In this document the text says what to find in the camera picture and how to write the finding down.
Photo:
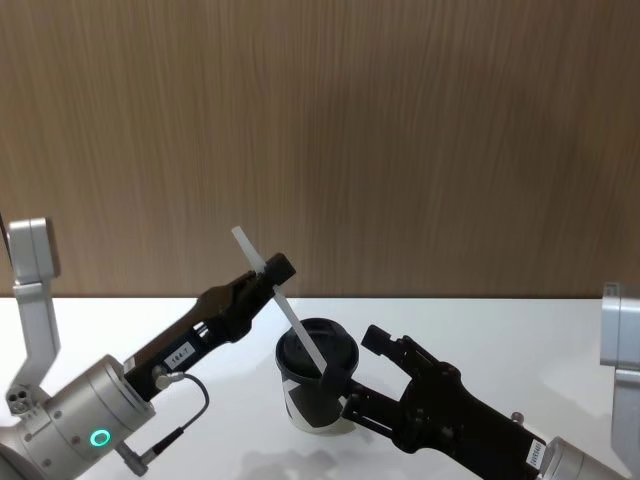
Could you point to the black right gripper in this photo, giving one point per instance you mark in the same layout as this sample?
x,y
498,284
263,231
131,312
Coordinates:
x,y
450,415

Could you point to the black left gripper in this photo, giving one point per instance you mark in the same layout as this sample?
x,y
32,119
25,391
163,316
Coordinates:
x,y
200,327

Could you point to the white plastic straw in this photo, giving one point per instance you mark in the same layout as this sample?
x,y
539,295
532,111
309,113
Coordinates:
x,y
300,330

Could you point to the white and black paper cup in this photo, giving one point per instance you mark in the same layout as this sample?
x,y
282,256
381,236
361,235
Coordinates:
x,y
315,407

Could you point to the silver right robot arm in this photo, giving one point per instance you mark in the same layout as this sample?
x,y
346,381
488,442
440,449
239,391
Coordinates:
x,y
621,330

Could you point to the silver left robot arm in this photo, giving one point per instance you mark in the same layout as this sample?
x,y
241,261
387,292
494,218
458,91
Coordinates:
x,y
75,402

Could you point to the black plastic cup lid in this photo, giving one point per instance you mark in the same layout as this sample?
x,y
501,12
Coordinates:
x,y
320,350

